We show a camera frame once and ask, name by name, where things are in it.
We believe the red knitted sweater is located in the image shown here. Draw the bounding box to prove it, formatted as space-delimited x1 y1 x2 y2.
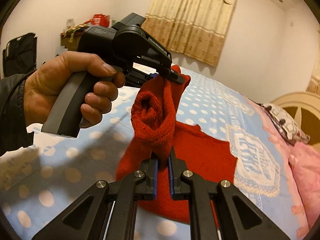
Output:
116 75 237 224

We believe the person's left hand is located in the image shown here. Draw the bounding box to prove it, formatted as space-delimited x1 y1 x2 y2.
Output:
24 51 125 128

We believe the red gift box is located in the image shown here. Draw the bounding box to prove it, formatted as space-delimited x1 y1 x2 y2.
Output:
90 14 110 28

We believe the dark wooden desk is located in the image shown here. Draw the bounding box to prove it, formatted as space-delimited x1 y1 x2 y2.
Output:
60 24 89 51

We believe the beige patterned curtain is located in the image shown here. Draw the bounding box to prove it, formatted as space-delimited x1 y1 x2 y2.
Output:
143 0 237 67

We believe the blue pink polka-dot bedspread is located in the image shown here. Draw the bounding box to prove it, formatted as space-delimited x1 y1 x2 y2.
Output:
1 69 309 239

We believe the pink quilted pillow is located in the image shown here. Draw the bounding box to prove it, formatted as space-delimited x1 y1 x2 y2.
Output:
289 142 319 228

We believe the black white patterned pillow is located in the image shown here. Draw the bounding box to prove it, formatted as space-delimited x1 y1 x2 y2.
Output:
260 103 311 146

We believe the cream wooden headboard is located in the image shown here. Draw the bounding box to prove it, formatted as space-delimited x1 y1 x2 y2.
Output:
271 92 320 152

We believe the beige curtain by headboard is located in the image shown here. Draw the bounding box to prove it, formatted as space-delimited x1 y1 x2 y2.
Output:
306 29 320 95

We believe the black bag on wall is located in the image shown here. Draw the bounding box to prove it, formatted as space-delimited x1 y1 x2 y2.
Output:
3 33 37 77

